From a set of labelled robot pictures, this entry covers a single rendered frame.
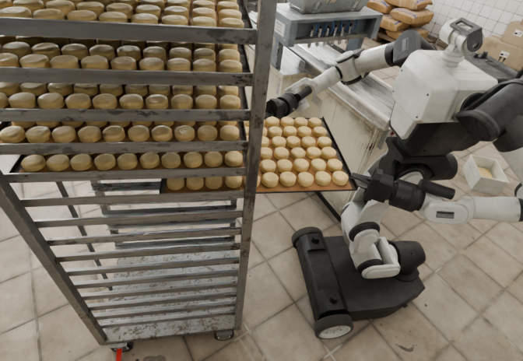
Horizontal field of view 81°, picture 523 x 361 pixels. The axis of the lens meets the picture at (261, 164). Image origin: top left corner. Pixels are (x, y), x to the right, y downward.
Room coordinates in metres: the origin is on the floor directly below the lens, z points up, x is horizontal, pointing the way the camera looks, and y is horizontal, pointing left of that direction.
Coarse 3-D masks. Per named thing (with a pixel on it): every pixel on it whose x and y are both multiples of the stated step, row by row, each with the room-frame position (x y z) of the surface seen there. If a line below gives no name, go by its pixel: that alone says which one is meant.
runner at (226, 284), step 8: (144, 288) 0.56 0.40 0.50; (152, 288) 0.57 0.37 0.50; (160, 288) 0.57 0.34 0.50; (168, 288) 0.57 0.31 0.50; (176, 288) 0.57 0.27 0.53; (184, 288) 0.57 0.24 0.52; (192, 288) 0.58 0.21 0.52; (200, 288) 0.58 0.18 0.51; (208, 288) 0.59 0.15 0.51; (216, 288) 0.60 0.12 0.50; (88, 296) 0.50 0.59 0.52; (96, 296) 0.50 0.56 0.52; (104, 296) 0.51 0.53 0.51; (112, 296) 0.51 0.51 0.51; (120, 296) 0.52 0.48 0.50
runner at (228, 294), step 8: (168, 296) 0.58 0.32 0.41; (176, 296) 0.58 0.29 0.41; (184, 296) 0.59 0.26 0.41; (192, 296) 0.59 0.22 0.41; (200, 296) 0.58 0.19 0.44; (208, 296) 0.59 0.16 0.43; (216, 296) 0.60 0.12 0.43; (224, 296) 0.60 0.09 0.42; (232, 296) 0.61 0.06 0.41; (88, 304) 0.51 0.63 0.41; (96, 304) 0.52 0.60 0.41; (104, 304) 0.52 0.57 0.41; (112, 304) 0.51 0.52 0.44; (120, 304) 0.52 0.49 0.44; (128, 304) 0.52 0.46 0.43; (136, 304) 0.53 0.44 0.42; (144, 304) 0.53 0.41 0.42; (152, 304) 0.54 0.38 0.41
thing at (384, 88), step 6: (318, 48) 2.41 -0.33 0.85; (324, 48) 2.35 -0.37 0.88; (330, 48) 2.30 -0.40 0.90; (330, 54) 2.28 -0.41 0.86; (336, 54) 2.22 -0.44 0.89; (366, 78) 1.94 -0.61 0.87; (372, 78) 1.90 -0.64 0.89; (378, 78) 1.89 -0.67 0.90; (372, 84) 1.88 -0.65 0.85; (378, 84) 1.84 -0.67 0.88; (384, 84) 1.81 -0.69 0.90; (378, 90) 1.83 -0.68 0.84; (384, 90) 1.79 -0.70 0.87; (390, 90) 1.76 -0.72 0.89; (390, 96) 1.74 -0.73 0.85
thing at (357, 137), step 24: (312, 96) 1.90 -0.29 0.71; (336, 96) 1.71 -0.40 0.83; (360, 96) 1.72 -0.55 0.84; (384, 96) 1.76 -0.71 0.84; (336, 120) 1.66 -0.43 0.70; (360, 120) 1.51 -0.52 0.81; (360, 144) 1.46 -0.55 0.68; (360, 168) 1.40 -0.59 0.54; (336, 192) 1.49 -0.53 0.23; (336, 216) 1.47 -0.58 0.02
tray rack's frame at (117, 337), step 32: (0, 192) 0.46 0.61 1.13; (64, 192) 0.69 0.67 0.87; (96, 192) 0.90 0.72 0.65; (32, 224) 0.48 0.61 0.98; (160, 256) 0.91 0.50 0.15; (192, 256) 0.94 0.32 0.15; (224, 256) 0.96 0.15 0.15; (64, 288) 0.46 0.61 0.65; (128, 288) 0.72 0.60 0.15; (224, 288) 0.78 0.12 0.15; (96, 320) 0.49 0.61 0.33; (192, 320) 0.60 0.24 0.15; (224, 320) 0.62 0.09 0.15
